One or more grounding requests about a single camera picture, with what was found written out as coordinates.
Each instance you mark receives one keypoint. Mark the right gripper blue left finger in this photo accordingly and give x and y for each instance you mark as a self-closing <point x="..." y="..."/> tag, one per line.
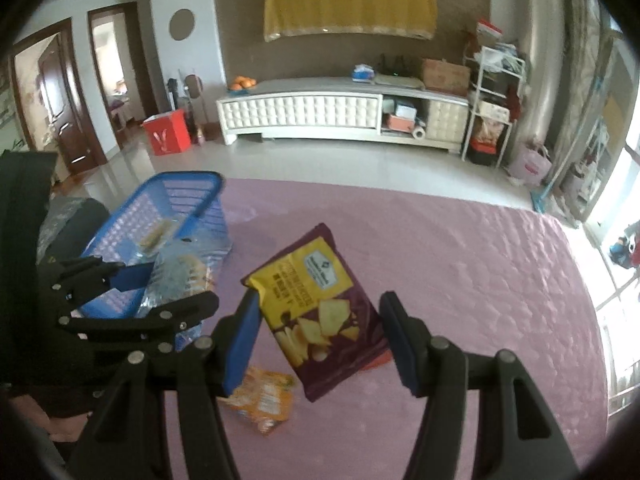
<point x="234" y="338"/>

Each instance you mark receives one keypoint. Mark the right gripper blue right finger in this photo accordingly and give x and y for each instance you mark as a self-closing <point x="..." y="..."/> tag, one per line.
<point x="410" y="343"/>

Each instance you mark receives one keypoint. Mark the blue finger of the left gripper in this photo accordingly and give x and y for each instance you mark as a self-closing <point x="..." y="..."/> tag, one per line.
<point x="116" y="275"/>
<point x="179" y="315"/>

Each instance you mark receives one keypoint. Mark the blue striped biscuit packet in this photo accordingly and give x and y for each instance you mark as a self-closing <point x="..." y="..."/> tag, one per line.
<point x="183" y="268"/>

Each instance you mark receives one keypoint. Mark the clear soda cracker packet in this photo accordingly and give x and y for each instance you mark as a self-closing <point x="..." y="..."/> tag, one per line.
<point x="160" y="233"/>

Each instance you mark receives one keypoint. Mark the orange snack bar packet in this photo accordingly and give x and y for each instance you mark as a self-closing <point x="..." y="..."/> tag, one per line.
<point x="263" y="398"/>

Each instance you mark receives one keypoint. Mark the purple yellow chips bag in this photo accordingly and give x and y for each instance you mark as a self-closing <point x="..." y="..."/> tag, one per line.
<point x="318" y="312"/>

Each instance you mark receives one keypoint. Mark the red snack packet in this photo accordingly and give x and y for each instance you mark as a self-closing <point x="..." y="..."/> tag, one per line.
<point x="382" y="359"/>

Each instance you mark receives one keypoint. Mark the blue plastic basket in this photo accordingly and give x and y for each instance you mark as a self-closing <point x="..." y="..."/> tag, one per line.
<point x="190" y="197"/>

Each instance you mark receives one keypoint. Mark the pink quilted tablecloth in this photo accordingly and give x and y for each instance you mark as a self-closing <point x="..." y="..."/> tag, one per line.
<point x="484" y="277"/>

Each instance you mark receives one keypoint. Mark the red gift box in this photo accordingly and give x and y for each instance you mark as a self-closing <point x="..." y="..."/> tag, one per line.
<point x="167" y="133"/>

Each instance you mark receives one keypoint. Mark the brown wooden door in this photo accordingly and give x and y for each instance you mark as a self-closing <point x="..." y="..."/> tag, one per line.
<point x="50" y="104"/>

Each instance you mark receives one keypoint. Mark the pink shopping bag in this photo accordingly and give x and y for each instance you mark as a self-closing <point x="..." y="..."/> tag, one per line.
<point x="530" y="165"/>

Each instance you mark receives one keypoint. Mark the oranges on plate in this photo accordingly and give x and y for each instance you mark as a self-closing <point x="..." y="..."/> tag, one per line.
<point x="242" y="83"/>

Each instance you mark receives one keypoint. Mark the white tufted TV cabinet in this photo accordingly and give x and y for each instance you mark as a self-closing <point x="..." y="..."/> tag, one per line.
<point x="345" y="110"/>

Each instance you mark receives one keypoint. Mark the cardboard box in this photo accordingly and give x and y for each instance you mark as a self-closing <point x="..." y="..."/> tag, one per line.
<point x="445" y="77"/>

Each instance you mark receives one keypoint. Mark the blue tissue box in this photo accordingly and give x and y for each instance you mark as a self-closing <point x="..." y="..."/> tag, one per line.
<point x="363" y="72"/>

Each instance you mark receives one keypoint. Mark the white metal shelf rack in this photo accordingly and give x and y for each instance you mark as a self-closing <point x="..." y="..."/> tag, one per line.
<point x="498" y="75"/>

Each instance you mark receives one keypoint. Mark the yellow cloth cover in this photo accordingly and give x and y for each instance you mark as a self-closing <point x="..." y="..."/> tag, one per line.
<point x="415" y="19"/>

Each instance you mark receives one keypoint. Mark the silver standing air conditioner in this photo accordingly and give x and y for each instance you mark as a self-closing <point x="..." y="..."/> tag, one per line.
<point x="541" y="32"/>

